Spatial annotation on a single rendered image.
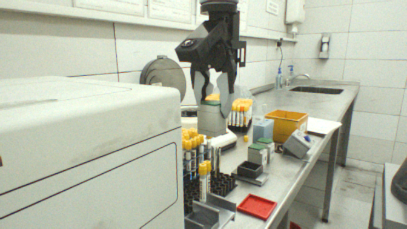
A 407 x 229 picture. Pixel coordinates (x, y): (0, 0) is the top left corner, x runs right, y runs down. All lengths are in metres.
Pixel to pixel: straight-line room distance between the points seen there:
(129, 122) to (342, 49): 2.87
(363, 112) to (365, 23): 0.87
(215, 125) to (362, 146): 2.74
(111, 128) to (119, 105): 0.02
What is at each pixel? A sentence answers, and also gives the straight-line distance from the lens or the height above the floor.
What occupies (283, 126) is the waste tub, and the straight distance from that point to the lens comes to 0.99.
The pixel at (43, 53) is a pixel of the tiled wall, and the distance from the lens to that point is 0.90.
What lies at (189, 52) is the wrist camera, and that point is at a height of 1.21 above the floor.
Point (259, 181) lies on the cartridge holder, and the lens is 0.70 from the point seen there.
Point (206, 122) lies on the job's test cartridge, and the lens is 0.51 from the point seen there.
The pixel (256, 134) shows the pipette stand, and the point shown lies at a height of 0.94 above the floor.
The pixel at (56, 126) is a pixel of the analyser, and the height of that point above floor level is 1.16.
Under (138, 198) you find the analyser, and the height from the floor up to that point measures 1.07.
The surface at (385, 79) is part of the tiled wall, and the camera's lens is 3.02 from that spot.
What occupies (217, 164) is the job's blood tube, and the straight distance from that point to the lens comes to 0.66.
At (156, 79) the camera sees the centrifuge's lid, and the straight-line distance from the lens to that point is 1.12.
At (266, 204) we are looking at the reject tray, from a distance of 0.63.
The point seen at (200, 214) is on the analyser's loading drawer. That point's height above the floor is 0.93.
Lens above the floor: 1.21
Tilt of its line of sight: 14 degrees down
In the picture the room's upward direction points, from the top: straight up
